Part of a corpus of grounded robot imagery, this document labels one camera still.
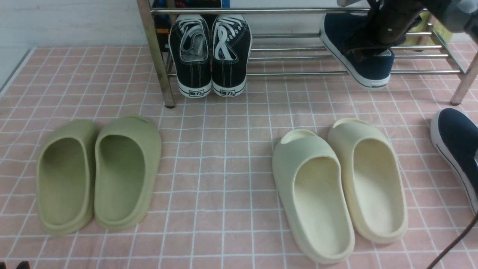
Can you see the left cream foam slide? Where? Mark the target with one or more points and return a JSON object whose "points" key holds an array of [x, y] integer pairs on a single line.
{"points": [[307, 175]]}

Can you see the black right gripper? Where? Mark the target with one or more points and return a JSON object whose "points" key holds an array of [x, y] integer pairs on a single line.
{"points": [[371, 36]]}

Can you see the green foam slide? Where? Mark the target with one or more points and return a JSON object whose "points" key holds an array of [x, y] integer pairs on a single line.
{"points": [[65, 178], [127, 152]]}

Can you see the right green foam slide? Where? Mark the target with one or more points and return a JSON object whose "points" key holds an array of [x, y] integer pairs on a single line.
{"points": [[127, 152]]}

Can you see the cream foam slide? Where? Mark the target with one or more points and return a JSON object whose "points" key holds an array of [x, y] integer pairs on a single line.
{"points": [[307, 175], [371, 180]]}

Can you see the dark object at corner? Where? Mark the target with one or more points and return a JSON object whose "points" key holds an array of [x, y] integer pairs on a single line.
{"points": [[23, 265]]}

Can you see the pink checkered table cloth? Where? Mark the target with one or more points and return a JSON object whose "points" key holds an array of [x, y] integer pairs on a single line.
{"points": [[214, 203]]}

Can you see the right black canvas sneaker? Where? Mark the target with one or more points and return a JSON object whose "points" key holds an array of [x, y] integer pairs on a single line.
{"points": [[231, 48]]}

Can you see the blue yellow box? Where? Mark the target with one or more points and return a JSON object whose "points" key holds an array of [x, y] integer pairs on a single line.
{"points": [[422, 26]]}

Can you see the left black canvas sneaker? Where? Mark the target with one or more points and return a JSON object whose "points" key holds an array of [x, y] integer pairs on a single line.
{"points": [[189, 44]]}

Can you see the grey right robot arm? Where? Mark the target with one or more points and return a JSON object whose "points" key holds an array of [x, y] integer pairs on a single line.
{"points": [[458, 16]]}

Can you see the black canvas sneaker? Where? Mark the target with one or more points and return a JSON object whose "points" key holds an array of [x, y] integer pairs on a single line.
{"points": [[189, 44], [231, 48]]}

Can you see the right cream foam slide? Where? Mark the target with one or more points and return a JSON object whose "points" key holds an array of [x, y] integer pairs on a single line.
{"points": [[371, 180]]}

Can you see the stainless steel shoe rack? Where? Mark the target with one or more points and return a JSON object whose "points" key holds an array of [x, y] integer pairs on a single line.
{"points": [[164, 68]]}

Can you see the navy slip-on shoe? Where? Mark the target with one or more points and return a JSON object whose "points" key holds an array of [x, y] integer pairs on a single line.
{"points": [[371, 72], [455, 137]]}

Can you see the left green foam slide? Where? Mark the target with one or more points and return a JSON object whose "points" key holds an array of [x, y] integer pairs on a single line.
{"points": [[65, 178]]}

